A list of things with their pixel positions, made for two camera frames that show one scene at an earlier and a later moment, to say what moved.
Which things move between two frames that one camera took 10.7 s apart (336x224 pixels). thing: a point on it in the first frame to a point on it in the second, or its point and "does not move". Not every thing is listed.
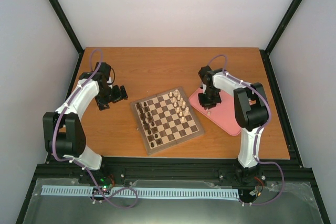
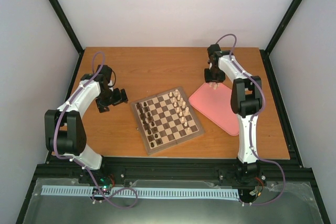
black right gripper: (207, 105) to (208, 79)
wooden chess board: (166, 119) does not move
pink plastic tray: (223, 115) does not move
